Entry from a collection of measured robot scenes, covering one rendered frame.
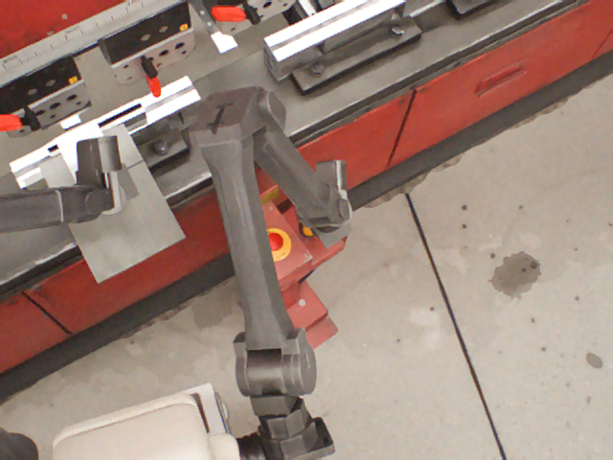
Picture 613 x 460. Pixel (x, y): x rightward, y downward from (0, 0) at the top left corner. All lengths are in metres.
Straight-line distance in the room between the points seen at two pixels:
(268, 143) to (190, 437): 0.44
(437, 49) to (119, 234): 0.80
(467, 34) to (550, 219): 1.00
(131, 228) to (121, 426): 0.51
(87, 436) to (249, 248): 0.33
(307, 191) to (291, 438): 0.41
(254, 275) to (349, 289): 1.41
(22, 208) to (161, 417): 0.37
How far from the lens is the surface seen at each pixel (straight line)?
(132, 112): 1.68
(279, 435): 1.26
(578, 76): 2.96
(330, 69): 1.81
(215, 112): 1.17
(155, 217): 1.58
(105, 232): 1.59
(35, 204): 1.29
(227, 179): 1.14
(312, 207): 1.46
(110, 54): 1.40
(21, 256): 1.74
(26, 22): 1.25
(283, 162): 1.31
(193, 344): 2.53
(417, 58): 1.88
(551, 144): 2.87
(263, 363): 1.23
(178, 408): 1.17
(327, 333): 2.53
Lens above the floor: 2.49
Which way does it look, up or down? 72 degrees down
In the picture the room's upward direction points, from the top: 9 degrees clockwise
